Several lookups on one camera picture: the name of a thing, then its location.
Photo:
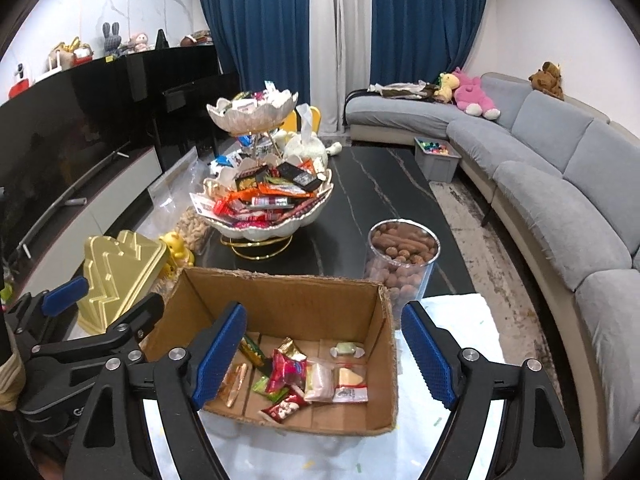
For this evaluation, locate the bag of peanuts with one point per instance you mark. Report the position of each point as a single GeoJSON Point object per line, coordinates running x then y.
{"type": "Point", "coordinates": [194, 230]}

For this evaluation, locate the yellow plush toy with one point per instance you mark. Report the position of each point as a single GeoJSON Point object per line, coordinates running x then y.
{"type": "Point", "coordinates": [447, 85]}

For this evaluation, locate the clear jar of nuts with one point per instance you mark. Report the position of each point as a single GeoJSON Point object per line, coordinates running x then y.
{"type": "Point", "coordinates": [401, 256]}

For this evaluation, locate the patterned floor rug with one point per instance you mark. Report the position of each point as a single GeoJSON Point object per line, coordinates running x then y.
{"type": "Point", "coordinates": [498, 273]}

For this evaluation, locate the grey sectional sofa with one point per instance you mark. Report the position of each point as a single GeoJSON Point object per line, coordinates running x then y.
{"type": "Point", "coordinates": [564, 182]}

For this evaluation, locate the pale green candy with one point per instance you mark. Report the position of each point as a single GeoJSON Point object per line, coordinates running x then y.
{"type": "Point", "coordinates": [347, 349]}

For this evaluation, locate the brown teddy bear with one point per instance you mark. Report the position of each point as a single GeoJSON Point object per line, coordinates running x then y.
{"type": "Point", "coordinates": [548, 80]}

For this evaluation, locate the white plush tissue holder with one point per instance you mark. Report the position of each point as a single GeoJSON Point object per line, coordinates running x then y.
{"type": "Point", "coordinates": [298, 136]}

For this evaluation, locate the white tiered snack tray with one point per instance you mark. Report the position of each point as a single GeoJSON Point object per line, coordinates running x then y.
{"type": "Point", "coordinates": [255, 197]}

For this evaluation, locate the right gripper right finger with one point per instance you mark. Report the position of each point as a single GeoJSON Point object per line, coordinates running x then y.
{"type": "Point", "coordinates": [464, 382]}

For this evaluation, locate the brown cardboard box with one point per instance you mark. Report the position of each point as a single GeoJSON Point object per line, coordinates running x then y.
{"type": "Point", "coordinates": [316, 313]}

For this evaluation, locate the pink plush toy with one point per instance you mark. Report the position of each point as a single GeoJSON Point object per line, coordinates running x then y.
{"type": "Point", "coordinates": [472, 99]}

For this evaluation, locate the grey bunny plush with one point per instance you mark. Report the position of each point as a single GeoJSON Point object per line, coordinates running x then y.
{"type": "Point", "coordinates": [112, 39]}

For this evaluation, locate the red pink snack bag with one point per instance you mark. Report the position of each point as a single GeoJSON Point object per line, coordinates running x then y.
{"type": "Point", "coordinates": [286, 372]}

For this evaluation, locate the small red candy packet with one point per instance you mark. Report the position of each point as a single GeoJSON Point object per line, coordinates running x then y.
{"type": "Point", "coordinates": [289, 405]}

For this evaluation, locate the black television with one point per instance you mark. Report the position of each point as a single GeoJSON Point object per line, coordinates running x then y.
{"type": "Point", "coordinates": [58, 130]}

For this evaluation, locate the blue curtain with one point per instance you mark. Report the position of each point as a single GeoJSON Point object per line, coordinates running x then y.
{"type": "Point", "coordinates": [410, 39]}

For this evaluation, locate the yellow green snack packet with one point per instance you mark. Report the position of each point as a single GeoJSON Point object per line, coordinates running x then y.
{"type": "Point", "coordinates": [261, 387]}

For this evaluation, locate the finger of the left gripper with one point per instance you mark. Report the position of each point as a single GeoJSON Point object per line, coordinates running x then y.
{"type": "Point", "coordinates": [37, 315]}
{"type": "Point", "coordinates": [135, 317]}

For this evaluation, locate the yellow bear figurine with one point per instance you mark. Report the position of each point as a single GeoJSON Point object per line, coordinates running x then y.
{"type": "Point", "coordinates": [179, 256]}

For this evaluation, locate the light blue tablecloth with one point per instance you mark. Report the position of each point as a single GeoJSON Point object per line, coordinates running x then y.
{"type": "Point", "coordinates": [249, 452]}

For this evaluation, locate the gold lidded candy container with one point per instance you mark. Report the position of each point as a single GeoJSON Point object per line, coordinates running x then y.
{"type": "Point", "coordinates": [120, 271]}

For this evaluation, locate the white tv cabinet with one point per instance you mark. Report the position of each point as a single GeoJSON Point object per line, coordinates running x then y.
{"type": "Point", "coordinates": [59, 251]}

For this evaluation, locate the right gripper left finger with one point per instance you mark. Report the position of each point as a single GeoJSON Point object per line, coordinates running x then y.
{"type": "Point", "coordinates": [184, 380]}

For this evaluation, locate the white sheer curtain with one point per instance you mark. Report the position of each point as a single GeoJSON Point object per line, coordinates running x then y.
{"type": "Point", "coordinates": [339, 56]}

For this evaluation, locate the grey storage bin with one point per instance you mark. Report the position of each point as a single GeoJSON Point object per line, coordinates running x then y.
{"type": "Point", "coordinates": [437, 159]}

